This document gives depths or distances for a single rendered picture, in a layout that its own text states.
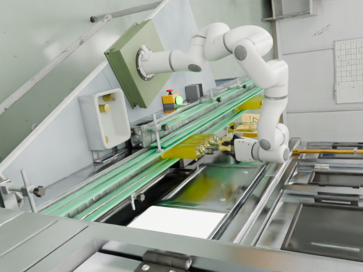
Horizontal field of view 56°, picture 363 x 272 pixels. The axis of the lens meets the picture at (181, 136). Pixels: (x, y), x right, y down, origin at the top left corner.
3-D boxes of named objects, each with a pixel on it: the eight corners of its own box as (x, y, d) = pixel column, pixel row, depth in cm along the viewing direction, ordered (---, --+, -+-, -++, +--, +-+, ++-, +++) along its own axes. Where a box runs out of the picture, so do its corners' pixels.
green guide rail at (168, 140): (149, 147, 153) (165, 147, 149) (149, 144, 153) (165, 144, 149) (259, 85, 300) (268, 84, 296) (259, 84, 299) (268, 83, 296)
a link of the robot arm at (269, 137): (271, 88, 132) (271, 137, 140) (253, 99, 123) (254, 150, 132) (291, 92, 126) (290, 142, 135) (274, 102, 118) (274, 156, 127)
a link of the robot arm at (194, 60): (166, 65, 145) (200, 61, 137) (173, 40, 150) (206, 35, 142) (176, 77, 153) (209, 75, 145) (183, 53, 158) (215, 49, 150)
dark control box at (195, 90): (186, 99, 211) (198, 98, 207) (184, 86, 209) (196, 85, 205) (192, 96, 218) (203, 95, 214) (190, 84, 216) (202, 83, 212)
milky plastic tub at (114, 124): (89, 150, 139) (106, 150, 135) (77, 96, 134) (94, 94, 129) (116, 138, 153) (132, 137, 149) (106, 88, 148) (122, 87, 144)
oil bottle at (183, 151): (161, 158, 162) (201, 159, 152) (159, 147, 161) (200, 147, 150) (167, 154, 167) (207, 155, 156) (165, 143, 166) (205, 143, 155)
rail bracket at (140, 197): (114, 209, 133) (142, 213, 127) (111, 194, 132) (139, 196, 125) (120, 205, 137) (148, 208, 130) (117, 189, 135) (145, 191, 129)
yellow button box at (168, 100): (162, 108, 188) (174, 108, 184) (160, 95, 186) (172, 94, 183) (169, 106, 194) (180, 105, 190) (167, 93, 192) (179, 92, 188)
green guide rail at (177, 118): (147, 131, 152) (162, 130, 148) (146, 129, 151) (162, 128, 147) (258, 76, 298) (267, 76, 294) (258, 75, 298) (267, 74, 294)
